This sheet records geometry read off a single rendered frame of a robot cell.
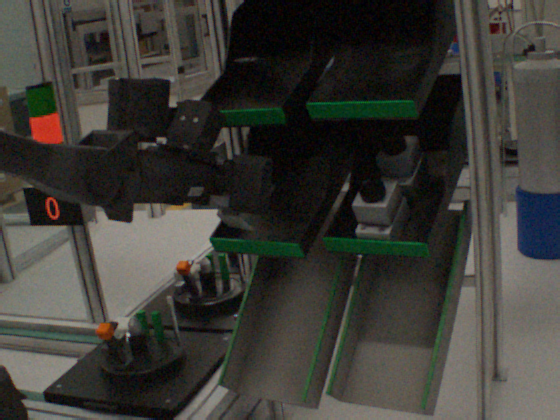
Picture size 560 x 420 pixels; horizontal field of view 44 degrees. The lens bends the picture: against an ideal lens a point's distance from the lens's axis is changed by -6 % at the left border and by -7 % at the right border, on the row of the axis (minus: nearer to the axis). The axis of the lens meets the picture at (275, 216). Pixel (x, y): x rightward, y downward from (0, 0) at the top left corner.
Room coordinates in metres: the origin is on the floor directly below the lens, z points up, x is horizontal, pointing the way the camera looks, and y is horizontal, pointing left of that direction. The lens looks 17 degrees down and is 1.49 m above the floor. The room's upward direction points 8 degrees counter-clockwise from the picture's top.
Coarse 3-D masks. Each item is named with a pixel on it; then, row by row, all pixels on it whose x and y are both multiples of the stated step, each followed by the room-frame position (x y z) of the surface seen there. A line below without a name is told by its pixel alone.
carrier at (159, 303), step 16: (208, 256) 1.31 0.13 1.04; (224, 256) 1.30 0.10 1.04; (240, 256) 1.28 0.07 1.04; (176, 272) 1.39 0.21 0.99; (192, 272) 1.38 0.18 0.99; (208, 272) 1.26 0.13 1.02; (224, 272) 1.30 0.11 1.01; (240, 272) 1.28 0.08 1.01; (176, 288) 1.27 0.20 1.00; (208, 288) 1.26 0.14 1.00; (224, 288) 1.26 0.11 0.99; (240, 288) 1.25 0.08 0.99; (160, 304) 1.28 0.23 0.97; (176, 304) 1.24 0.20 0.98; (192, 304) 1.21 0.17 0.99; (208, 304) 1.20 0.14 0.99; (224, 304) 1.21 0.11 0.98; (240, 304) 1.23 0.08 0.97; (176, 320) 1.19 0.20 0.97; (192, 320) 1.18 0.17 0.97; (208, 320) 1.18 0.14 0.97; (224, 320) 1.17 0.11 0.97
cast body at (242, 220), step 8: (272, 184) 0.88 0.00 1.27; (224, 192) 0.84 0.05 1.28; (216, 200) 0.86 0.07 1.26; (224, 200) 0.85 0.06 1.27; (224, 208) 0.87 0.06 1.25; (224, 216) 0.86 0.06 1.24; (232, 216) 0.85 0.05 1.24; (240, 216) 0.84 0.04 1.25; (248, 216) 0.85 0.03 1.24; (256, 216) 0.86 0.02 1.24; (232, 224) 0.87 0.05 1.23; (240, 224) 0.85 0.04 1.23; (248, 224) 0.85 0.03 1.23; (256, 224) 0.86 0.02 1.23
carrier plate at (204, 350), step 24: (192, 336) 1.12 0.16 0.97; (216, 336) 1.11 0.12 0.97; (96, 360) 1.07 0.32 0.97; (192, 360) 1.03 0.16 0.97; (216, 360) 1.02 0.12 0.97; (72, 384) 0.99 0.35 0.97; (96, 384) 0.98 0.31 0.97; (144, 384) 0.97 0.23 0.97; (168, 384) 0.96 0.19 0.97; (192, 384) 0.95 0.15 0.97; (120, 408) 0.92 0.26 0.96; (144, 408) 0.90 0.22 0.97; (168, 408) 0.89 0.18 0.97
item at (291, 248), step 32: (256, 128) 1.00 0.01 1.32; (288, 128) 1.07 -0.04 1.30; (320, 128) 1.06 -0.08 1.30; (352, 128) 0.96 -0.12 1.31; (288, 160) 1.02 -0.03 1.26; (320, 160) 0.99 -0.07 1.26; (288, 192) 0.95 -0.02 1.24; (320, 192) 0.93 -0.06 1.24; (224, 224) 0.92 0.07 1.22; (288, 224) 0.89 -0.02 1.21; (320, 224) 0.87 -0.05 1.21; (288, 256) 0.84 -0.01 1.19
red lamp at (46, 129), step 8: (32, 120) 1.21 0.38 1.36; (40, 120) 1.20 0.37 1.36; (48, 120) 1.20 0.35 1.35; (56, 120) 1.21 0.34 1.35; (32, 128) 1.21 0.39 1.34; (40, 128) 1.20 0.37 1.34; (48, 128) 1.20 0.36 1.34; (56, 128) 1.21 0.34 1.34; (40, 136) 1.20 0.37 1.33; (48, 136) 1.20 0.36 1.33; (56, 136) 1.21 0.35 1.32
